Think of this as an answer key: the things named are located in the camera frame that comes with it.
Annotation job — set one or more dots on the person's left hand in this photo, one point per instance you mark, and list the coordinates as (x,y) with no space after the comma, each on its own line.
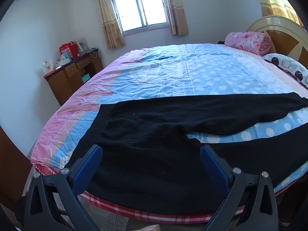
(150,228)

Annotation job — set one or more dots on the pale teal kettle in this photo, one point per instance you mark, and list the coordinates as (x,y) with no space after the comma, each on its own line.
(81,47)

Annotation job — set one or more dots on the white pillow with dark circles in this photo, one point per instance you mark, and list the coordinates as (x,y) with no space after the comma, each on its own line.
(286,63)

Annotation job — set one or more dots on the yellow patterned curtain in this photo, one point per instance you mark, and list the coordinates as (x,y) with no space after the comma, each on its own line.
(276,2)

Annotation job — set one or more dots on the black pants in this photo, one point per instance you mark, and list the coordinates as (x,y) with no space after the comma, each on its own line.
(149,154)

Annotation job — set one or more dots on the teal box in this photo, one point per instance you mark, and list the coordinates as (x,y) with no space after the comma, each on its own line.
(85,78)

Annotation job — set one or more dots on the red paper bag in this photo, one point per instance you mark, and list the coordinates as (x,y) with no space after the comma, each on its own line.
(67,50)

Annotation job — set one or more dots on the tissue box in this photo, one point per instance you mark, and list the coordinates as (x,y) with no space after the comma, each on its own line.
(61,64)

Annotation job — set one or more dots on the wooden desk with drawers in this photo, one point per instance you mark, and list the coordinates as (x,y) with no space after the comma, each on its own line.
(65,81)

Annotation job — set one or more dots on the pink floral blanket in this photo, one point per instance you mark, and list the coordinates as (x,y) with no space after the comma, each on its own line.
(247,42)

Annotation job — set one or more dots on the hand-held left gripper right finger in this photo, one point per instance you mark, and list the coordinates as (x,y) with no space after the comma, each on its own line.
(209,157)

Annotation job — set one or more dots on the bed with blue pink sheet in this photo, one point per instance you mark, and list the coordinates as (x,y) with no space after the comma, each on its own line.
(180,77)

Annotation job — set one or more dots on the sliding glass window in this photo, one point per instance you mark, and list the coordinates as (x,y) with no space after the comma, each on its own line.
(139,7)

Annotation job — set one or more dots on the beige patterned curtain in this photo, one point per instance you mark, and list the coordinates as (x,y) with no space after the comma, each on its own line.
(109,21)
(176,12)

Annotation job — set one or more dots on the brown wooden door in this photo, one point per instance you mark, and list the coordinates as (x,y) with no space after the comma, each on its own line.
(12,168)

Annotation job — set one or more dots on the cream and wood headboard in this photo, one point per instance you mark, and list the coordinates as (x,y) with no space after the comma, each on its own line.
(284,38)

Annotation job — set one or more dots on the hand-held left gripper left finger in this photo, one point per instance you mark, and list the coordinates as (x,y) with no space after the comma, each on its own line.
(92,157)

